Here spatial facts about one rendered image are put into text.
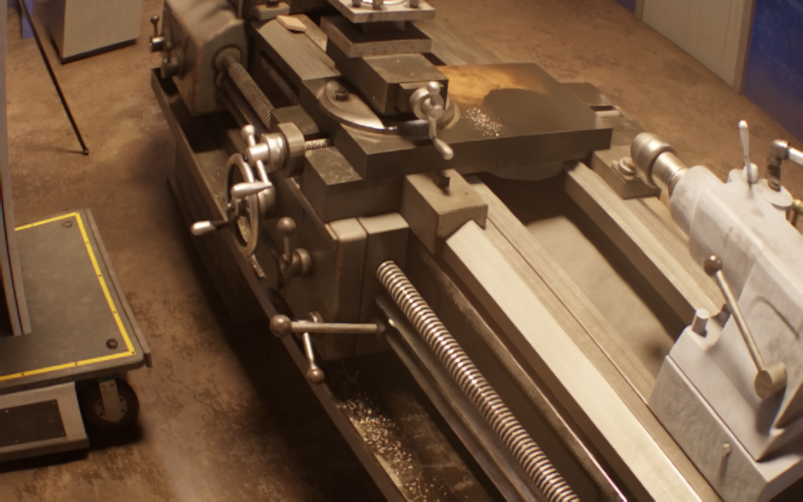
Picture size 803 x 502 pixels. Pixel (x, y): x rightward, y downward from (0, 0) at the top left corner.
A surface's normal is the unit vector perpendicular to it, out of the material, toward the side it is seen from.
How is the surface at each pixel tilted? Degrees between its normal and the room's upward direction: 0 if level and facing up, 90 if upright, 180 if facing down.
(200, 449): 0
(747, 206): 0
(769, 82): 90
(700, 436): 90
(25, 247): 0
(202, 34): 32
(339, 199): 90
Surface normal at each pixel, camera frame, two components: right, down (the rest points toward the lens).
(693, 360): -0.75, -0.26
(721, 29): -0.90, 0.16
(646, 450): -0.46, -0.58
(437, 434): 0.09, -0.83
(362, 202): 0.42, 0.54
